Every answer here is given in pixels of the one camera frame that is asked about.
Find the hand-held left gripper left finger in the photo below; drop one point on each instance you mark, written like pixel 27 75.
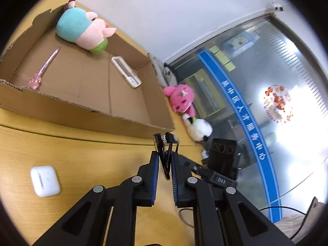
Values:
pixel 154 179

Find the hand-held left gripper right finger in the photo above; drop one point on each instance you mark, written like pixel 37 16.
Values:
pixel 176 184

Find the black binder clip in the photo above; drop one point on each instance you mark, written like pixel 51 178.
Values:
pixel 170 138

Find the cardboard box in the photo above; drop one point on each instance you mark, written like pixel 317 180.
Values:
pixel 84 82

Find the pink transparent pen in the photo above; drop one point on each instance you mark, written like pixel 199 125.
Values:
pixel 47 65

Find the pink pig plush toy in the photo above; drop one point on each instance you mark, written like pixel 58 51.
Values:
pixel 74 25

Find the black rectangular device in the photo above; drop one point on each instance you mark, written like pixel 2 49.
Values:
pixel 205 171

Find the black smartphone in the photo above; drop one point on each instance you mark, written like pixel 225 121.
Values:
pixel 223 158

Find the white plush toy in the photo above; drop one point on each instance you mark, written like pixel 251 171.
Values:
pixel 199 129

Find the blue strip on glass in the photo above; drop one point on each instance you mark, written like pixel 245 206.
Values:
pixel 246 123

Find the grey white tote bag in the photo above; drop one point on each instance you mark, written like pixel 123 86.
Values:
pixel 166 74

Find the white earbuds case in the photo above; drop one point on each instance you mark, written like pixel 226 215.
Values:
pixel 44 180

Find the beige cloth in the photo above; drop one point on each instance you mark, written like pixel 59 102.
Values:
pixel 289 225

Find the red decoration sticker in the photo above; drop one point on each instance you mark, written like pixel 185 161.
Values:
pixel 278 102

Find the glass partition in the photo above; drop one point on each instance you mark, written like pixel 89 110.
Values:
pixel 256 64

